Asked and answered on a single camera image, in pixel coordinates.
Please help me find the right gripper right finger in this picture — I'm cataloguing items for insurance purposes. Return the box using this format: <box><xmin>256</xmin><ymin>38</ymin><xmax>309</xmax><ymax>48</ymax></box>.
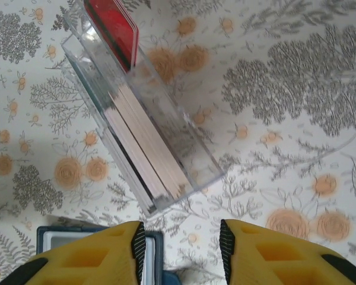
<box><xmin>220</xmin><ymin>218</ymin><xmax>356</xmax><ymax>285</ymax></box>

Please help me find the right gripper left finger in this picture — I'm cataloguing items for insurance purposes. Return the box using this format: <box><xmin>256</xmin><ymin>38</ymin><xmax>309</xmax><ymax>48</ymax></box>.
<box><xmin>0</xmin><ymin>221</ymin><xmax>146</xmax><ymax>285</ymax></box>

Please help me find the navy leather card holder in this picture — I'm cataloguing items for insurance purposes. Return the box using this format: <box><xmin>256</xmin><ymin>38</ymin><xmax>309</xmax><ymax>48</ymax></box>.
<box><xmin>36</xmin><ymin>225</ymin><xmax>182</xmax><ymax>285</ymax></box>

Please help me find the grey black credit card stack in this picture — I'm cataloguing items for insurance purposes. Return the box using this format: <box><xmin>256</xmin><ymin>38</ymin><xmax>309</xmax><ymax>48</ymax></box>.
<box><xmin>97</xmin><ymin>127</ymin><xmax>155</xmax><ymax>213</ymax></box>

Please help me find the white credit card stack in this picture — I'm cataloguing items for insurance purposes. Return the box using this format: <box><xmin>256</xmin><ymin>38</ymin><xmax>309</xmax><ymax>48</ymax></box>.
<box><xmin>103</xmin><ymin>106</ymin><xmax>167</xmax><ymax>205</ymax></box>

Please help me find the peach credit card stack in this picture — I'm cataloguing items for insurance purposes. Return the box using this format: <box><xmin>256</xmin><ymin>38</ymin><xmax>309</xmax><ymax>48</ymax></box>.
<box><xmin>118</xmin><ymin>84</ymin><xmax>193</xmax><ymax>199</ymax></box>

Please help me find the clear acrylic card organizer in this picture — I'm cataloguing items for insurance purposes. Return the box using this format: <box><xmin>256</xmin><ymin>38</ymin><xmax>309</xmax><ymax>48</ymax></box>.
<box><xmin>61</xmin><ymin>0</ymin><xmax>226</xmax><ymax>216</ymax></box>

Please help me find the red credit card stack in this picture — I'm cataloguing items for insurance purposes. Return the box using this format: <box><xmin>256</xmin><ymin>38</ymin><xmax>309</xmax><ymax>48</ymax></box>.
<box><xmin>83</xmin><ymin>0</ymin><xmax>140</xmax><ymax>74</ymax></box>

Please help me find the floral patterned table cover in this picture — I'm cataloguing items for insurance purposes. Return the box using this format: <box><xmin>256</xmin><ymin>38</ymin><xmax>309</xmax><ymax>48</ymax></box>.
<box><xmin>0</xmin><ymin>0</ymin><xmax>356</xmax><ymax>285</ymax></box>

